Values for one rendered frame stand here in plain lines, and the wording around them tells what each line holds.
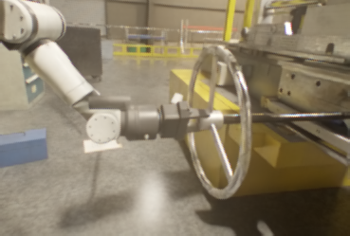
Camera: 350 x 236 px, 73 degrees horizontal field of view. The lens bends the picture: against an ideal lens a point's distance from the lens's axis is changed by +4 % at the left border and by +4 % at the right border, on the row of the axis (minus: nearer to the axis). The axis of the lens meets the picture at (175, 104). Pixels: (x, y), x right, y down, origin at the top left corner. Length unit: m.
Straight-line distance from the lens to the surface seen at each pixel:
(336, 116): 0.83
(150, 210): 1.59
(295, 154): 1.34
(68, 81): 0.54
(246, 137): 0.45
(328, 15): 1.37
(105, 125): 0.51
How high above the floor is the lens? 1.09
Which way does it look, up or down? 19 degrees down
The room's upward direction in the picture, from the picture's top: 3 degrees clockwise
